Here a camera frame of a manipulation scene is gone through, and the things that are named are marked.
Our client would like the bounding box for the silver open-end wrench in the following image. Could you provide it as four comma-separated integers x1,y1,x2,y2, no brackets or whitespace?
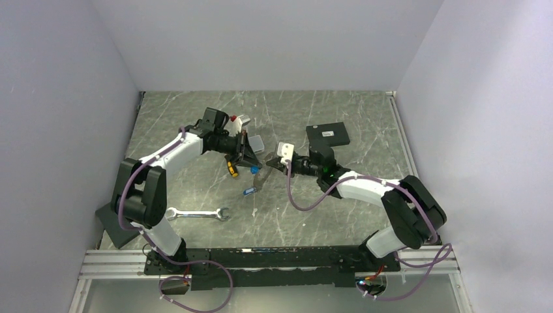
165,207,230,222

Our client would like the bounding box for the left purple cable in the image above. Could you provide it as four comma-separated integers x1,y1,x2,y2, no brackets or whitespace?
117,126,235,313

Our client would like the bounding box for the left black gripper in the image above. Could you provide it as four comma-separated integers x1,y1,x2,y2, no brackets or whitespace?
213,130,262,169

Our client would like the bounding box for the small grey white box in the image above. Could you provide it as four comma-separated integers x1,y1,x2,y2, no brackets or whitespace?
248,135,265,154

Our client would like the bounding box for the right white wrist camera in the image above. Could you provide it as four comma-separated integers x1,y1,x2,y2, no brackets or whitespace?
276,142,295,166

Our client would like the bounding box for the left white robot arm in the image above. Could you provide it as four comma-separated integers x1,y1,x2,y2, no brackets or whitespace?
111,108,262,274

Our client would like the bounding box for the black flat plate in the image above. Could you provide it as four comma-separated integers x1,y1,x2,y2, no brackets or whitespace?
305,122,350,147
95,203,140,249

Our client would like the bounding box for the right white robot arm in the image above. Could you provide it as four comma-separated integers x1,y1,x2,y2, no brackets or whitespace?
266,143,447,271

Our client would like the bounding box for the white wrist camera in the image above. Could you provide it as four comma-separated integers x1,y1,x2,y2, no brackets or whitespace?
276,142,295,166
229,114,251,136

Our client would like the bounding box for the aluminium rail frame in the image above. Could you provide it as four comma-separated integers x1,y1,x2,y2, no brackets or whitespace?
70,91,472,312

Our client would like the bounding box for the black flat plate left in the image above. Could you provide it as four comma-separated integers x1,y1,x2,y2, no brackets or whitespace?
95,203,140,249

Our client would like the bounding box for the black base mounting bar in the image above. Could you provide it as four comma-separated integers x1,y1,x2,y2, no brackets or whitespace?
143,245,400,291

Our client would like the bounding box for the yellow black screwdriver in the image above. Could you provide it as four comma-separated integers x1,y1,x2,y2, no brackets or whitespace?
225,155,239,178

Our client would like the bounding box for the black flat plate right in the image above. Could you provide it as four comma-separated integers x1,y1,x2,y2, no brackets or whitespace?
305,122,350,147

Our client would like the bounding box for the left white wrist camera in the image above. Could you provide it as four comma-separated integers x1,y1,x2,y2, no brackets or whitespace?
229,114,251,136

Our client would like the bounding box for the blue key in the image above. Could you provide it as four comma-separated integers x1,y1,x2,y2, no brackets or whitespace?
250,166,260,175
243,187,256,196

